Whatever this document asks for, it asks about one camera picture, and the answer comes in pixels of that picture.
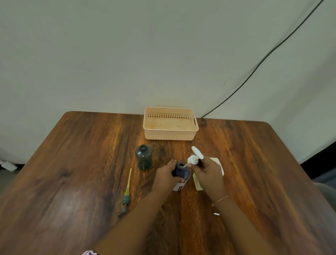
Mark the person's left hand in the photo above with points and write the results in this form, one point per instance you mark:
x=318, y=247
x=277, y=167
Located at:
x=164, y=178

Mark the person's right hand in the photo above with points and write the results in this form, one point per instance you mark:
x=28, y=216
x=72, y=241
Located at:
x=210, y=178

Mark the person's left thumb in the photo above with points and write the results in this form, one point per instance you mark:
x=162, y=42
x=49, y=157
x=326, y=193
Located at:
x=179, y=180

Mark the person's right thumb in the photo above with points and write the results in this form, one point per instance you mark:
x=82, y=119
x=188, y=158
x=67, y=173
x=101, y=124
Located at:
x=192, y=168

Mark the dark blue bottle white label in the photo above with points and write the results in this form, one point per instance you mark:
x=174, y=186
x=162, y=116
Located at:
x=183, y=172

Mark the white pump dispenser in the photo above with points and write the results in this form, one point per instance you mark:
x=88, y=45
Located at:
x=194, y=159

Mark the person's left forearm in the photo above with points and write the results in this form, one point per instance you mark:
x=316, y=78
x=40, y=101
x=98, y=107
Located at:
x=133, y=223

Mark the person's right forearm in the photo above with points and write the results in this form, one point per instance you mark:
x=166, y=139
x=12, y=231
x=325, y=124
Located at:
x=241, y=228

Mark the cream white card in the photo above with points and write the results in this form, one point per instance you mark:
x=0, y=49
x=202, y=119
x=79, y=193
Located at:
x=197, y=184

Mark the peach plastic basket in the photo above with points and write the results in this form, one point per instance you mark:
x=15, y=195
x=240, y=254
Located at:
x=170, y=134

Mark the dark green empty bottle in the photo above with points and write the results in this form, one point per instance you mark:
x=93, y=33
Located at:
x=143, y=158

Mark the grey pump with yellow tube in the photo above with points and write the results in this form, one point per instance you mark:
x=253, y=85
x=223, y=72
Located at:
x=126, y=198

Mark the pink patterned clothing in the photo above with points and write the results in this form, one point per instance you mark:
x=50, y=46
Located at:
x=89, y=253

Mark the grey chair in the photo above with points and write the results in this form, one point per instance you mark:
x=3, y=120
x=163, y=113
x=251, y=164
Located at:
x=326, y=193

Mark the white object on floor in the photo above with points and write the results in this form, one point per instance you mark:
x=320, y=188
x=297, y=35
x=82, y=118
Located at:
x=7, y=165

